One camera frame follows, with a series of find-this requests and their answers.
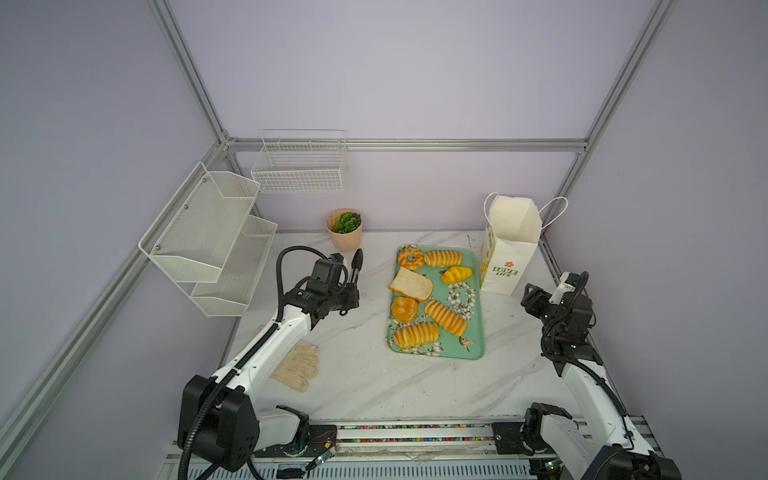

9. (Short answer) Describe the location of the white paper bag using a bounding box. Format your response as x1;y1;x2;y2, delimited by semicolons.
479;192;569;295

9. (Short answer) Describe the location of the yellow fake bread roll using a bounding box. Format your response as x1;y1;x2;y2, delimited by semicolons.
390;296;419;324

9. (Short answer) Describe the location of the long ridged fake bread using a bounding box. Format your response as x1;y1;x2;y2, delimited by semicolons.
425;300;468;337

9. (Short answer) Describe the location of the small yellow ridged bun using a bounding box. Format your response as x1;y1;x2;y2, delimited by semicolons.
441;265;474;284

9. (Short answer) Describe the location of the fake toast slice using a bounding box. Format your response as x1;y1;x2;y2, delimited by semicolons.
389;267;434;303

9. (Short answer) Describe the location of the orange fake donut bread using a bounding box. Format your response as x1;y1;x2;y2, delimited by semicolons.
397;247;425;271

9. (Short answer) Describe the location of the yellow ridged fake croissant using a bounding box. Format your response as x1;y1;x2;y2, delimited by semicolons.
424;250;463;268

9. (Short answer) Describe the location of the ridged yellow fake loaf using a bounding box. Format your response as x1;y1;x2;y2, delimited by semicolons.
393;323;440;350

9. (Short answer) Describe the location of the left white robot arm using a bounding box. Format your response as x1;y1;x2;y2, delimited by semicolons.
177;249;364;479

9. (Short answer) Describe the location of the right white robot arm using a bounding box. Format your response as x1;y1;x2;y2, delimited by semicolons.
521;271;682;479

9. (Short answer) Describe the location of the potted green plant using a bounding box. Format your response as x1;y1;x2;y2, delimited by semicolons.
326;209;363;253

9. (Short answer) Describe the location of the green floral tray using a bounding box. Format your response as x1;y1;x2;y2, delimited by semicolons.
386;244;485;360

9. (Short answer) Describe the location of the white two-tier mesh shelf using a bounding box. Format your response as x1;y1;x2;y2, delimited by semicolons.
138;163;277;317

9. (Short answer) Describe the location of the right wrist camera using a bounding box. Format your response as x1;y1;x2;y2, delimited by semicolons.
549;272;581;305

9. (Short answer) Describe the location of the white wire basket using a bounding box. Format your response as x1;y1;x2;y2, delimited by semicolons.
251;129;348;194

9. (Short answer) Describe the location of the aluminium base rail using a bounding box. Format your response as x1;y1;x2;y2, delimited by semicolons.
161;416;661;464

